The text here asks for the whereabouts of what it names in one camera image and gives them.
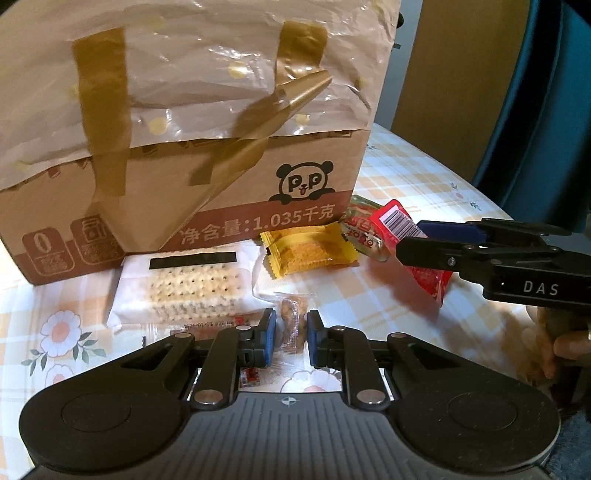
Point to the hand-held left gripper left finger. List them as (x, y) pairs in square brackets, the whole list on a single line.
[(270, 337)]

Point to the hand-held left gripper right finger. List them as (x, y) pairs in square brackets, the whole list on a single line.
[(314, 337)]

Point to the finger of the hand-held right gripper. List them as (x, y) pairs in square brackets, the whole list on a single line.
[(429, 256), (443, 229)]

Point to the small clear peanut packet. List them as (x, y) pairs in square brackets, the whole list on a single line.
[(291, 318)]

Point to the red snack packet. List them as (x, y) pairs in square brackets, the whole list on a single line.
[(429, 287)]

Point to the person's right hand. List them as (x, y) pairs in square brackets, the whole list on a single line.
[(568, 346)]

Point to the small red candy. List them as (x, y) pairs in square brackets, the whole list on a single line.
[(249, 376)]

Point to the white plastic packet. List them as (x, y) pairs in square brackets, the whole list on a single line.
[(268, 286)]

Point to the green-edged snack packet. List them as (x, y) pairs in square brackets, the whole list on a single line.
[(364, 235)]

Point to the clear red-print candy wrapper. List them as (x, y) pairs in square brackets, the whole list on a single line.
[(198, 326)]

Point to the yellow biscuit packet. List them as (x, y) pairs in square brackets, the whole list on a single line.
[(309, 249)]

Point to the white cracker packet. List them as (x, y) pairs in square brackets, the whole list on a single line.
[(184, 286)]

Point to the blue shaggy rug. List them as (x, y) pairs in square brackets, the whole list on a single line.
[(577, 427)]

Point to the teal chair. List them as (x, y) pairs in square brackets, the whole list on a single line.
[(554, 115)]

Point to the wooden door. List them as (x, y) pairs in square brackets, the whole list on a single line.
[(461, 60)]

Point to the brown cardboard box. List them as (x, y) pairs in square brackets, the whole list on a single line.
[(157, 194)]

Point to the beige dotted paper bag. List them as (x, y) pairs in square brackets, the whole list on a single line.
[(184, 55)]

